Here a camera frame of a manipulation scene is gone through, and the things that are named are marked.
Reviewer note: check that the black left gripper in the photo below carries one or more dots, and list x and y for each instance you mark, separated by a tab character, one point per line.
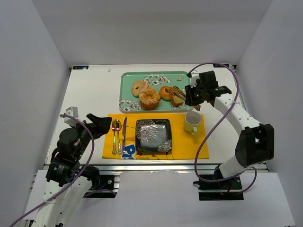
93	125

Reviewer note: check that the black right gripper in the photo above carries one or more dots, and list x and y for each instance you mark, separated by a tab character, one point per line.
192	96

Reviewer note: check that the brown bread loaf slice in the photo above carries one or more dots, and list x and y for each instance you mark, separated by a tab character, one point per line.
175	100

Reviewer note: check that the metal serving tongs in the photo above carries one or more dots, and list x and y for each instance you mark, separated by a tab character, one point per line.
181	95

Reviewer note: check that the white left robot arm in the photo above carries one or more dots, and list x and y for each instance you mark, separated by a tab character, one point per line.
66	180

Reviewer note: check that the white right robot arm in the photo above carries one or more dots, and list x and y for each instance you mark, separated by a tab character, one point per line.
256	140

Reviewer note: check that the iridescent spoon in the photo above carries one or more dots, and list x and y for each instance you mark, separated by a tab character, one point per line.
118	129

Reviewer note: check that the iridescent knife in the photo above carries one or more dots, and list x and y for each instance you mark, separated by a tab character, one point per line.
124	134

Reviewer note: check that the pale yellow mug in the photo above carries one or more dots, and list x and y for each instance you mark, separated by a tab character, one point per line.
192	121

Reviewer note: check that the small glazed orange donut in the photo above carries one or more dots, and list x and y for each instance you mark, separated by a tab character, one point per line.
164	93

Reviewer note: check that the iridescent fork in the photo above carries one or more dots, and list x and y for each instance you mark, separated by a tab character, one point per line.
113	128

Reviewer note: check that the right blue table label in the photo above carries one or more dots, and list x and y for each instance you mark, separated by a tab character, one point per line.
216	65

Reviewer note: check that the blue table label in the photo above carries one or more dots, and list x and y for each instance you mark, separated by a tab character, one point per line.
80	67
216	65

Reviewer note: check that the yellow cartoon placemat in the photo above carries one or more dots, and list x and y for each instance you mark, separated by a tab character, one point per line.
184	144

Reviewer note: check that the plain pale bagel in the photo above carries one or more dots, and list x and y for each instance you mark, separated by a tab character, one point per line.
138	86

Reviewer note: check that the black floral square plate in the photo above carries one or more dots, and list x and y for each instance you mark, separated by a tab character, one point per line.
153	136

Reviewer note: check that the left blue table label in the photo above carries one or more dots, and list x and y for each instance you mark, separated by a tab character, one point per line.
80	67

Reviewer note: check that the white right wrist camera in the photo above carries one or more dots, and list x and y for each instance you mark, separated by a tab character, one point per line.
194	79

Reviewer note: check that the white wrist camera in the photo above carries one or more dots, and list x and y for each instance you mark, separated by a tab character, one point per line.
73	112
194	79

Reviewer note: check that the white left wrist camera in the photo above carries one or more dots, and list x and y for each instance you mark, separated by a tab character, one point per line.
73	112

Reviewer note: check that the sugared twisted ring bread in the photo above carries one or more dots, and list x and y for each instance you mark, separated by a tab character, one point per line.
149	98

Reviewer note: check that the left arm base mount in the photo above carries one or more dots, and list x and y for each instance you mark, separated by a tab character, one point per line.
103	186

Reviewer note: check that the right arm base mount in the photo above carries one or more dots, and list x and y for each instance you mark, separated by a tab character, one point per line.
214	187

